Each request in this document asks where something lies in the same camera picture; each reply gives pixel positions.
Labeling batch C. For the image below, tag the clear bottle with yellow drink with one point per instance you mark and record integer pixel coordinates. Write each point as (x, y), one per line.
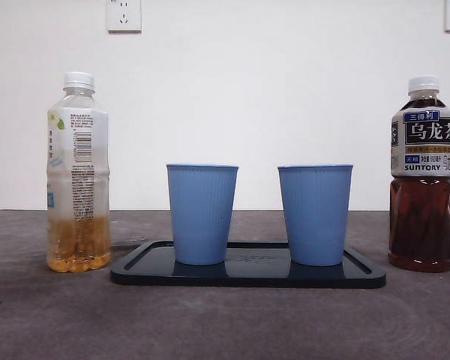
(78, 240)

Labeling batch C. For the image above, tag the Suntory oolong tea bottle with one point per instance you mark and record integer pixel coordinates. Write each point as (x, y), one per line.
(422, 225)

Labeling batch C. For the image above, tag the blue ribbed cup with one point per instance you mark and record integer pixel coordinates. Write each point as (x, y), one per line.
(201, 217)
(315, 217)

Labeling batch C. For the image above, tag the dark blue rectangular tray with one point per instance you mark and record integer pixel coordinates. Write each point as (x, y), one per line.
(247, 279)

